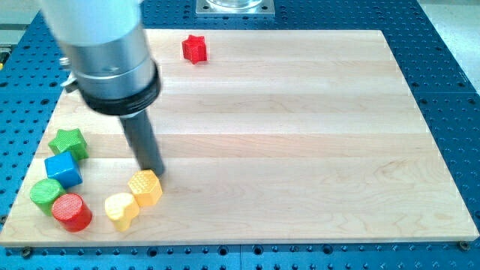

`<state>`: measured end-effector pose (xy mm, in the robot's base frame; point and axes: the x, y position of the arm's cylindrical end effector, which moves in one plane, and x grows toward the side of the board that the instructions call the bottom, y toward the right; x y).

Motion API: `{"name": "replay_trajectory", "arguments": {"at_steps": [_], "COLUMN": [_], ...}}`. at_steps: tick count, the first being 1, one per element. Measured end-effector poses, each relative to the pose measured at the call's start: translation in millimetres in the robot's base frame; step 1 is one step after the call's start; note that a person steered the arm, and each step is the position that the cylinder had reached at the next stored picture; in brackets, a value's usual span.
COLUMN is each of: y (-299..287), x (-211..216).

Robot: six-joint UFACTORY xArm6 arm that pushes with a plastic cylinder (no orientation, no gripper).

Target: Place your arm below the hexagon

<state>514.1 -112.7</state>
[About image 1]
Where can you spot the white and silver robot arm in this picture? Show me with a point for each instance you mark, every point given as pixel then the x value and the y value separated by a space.
pixel 108 52

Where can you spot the yellow hexagon block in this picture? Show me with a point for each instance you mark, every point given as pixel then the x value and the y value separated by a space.
pixel 145 187

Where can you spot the light wooden board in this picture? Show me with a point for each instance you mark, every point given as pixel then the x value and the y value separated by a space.
pixel 280 137

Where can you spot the red star block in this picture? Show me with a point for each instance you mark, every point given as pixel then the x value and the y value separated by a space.
pixel 194 49

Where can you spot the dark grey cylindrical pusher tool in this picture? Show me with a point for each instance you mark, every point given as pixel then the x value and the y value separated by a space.
pixel 142 141

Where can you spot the yellow heart block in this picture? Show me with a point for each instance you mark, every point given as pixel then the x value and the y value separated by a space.
pixel 121 209

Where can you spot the green star block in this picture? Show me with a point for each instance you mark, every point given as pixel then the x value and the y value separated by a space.
pixel 71 141

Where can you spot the blue cube block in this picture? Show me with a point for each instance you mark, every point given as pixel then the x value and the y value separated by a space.
pixel 64 168

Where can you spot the red cylinder block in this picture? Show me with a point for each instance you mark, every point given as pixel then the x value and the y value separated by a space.
pixel 71 211

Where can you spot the green cylinder block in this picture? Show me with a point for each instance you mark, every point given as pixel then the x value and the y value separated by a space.
pixel 45 192

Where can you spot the blue perforated metal table plate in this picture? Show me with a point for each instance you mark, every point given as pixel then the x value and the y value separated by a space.
pixel 30 87

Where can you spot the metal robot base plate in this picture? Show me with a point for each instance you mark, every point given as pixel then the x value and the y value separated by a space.
pixel 234 7

